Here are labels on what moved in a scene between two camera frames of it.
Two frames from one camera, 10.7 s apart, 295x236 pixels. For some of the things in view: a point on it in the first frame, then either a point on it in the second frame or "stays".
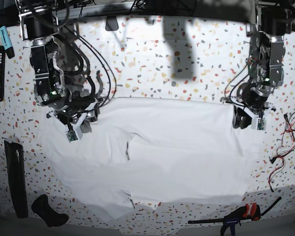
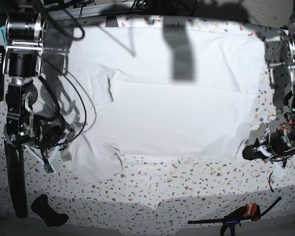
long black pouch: (16, 164) stays
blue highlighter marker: (7, 42) stays
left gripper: (79, 116) to (46, 137)
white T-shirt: (139, 153) to (174, 91)
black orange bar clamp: (247, 212) stays
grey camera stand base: (111, 23) stays
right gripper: (254, 99) to (280, 142)
